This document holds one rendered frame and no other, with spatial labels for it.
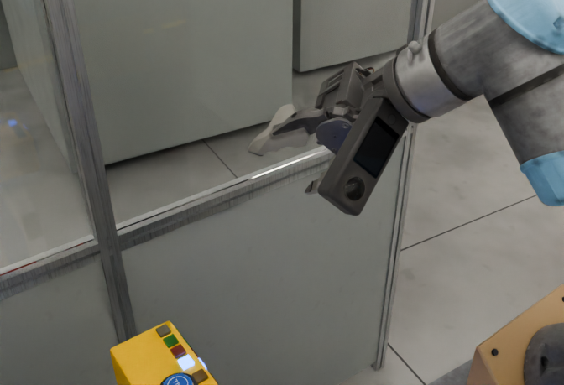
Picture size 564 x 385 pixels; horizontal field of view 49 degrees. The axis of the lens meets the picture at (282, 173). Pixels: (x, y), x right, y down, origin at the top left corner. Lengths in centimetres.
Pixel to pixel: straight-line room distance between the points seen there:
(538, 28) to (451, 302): 212
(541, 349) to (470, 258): 196
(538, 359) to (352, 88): 43
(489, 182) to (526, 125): 279
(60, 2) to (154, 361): 57
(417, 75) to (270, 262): 106
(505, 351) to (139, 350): 51
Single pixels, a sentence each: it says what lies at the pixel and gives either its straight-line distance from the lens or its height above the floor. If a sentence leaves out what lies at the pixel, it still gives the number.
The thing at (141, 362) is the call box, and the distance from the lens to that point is 94.
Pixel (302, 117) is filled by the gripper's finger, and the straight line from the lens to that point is 65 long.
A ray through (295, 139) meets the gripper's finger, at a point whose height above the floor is 144.
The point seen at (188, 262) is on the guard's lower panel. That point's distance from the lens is 142.
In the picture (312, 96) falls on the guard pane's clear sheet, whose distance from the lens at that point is 141.
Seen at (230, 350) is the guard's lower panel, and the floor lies 50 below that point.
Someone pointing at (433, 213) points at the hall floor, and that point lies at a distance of 305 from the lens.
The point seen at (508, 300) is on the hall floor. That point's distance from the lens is 268.
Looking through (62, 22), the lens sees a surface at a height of 144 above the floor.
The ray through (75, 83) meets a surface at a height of 134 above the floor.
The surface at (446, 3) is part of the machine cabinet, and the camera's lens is 487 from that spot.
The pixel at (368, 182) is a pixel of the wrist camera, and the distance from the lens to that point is 61.
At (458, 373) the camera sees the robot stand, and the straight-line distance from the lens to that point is 104.
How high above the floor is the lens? 178
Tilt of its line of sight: 33 degrees down
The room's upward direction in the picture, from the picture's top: straight up
